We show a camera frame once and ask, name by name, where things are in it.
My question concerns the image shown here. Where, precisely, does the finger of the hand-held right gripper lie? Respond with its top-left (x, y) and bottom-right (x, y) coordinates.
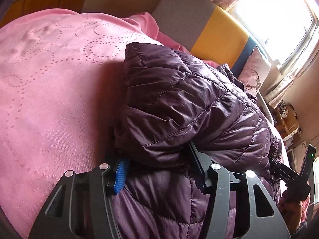
top-left (270, 157), bottom-right (311, 201)

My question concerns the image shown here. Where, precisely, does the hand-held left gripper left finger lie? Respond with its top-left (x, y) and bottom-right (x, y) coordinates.
top-left (29, 159), bottom-right (130, 239)

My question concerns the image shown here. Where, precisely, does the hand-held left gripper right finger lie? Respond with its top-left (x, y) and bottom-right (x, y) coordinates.
top-left (188, 141), bottom-right (292, 239)

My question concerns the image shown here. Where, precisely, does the purple quilted puffer jacket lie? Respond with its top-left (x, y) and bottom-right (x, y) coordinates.
top-left (107, 42), bottom-right (287, 239)

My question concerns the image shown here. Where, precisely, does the person's right hand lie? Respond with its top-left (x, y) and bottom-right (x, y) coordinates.
top-left (277, 188), bottom-right (311, 232)

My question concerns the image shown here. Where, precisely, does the cluttered wooden desk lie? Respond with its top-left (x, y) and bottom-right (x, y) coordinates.
top-left (273, 103), bottom-right (301, 140)

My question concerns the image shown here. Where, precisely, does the white deer print pillow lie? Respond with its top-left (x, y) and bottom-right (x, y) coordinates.
top-left (237, 45), bottom-right (272, 96)

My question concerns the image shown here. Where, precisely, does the pink dotted bedspread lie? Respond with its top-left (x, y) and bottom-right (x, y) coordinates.
top-left (0, 9), bottom-right (293, 239)

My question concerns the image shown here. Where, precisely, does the grey yellow blue headboard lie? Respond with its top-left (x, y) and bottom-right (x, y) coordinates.
top-left (152, 0), bottom-right (257, 71)

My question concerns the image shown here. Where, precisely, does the window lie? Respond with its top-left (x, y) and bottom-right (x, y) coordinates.
top-left (233, 0), bottom-right (319, 66)

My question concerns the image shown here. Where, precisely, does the grey bed rail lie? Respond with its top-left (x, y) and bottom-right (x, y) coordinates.
top-left (257, 91), bottom-right (275, 125)

